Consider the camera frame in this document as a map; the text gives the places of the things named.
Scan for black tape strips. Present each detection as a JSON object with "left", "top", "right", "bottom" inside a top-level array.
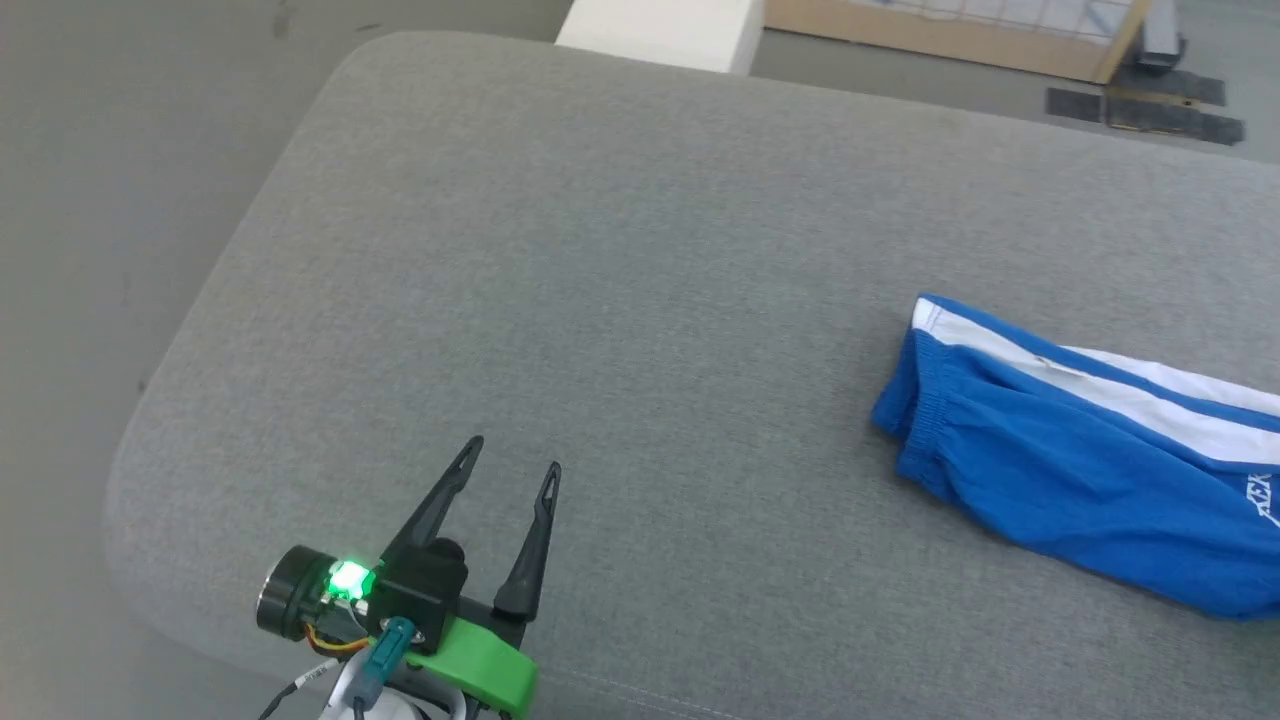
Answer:
[{"left": 1045, "top": 68, "right": 1247, "bottom": 147}]

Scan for blue shorts with white stripes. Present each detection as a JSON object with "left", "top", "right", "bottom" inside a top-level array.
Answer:
[{"left": 871, "top": 292, "right": 1280, "bottom": 622}]

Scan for black cylinder with green light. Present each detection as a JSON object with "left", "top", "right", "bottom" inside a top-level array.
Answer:
[{"left": 256, "top": 544, "right": 379, "bottom": 643}]

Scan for teal plug cable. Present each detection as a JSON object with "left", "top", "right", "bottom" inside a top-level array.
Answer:
[{"left": 348, "top": 617, "right": 417, "bottom": 720}]

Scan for thin grey cable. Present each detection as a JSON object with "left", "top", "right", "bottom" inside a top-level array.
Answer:
[{"left": 257, "top": 655, "right": 343, "bottom": 720}]

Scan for white box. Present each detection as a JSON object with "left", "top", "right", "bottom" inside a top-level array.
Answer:
[{"left": 555, "top": 0, "right": 766, "bottom": 76}]

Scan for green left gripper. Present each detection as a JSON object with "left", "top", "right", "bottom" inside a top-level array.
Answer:
[{"left": 379, "top": 435, "right": 563, "bottom": 720}]

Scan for dark panel foot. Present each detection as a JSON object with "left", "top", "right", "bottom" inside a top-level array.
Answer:
[{"left": 1138, "top": 0, "right": 1189, "bottom": 73}]

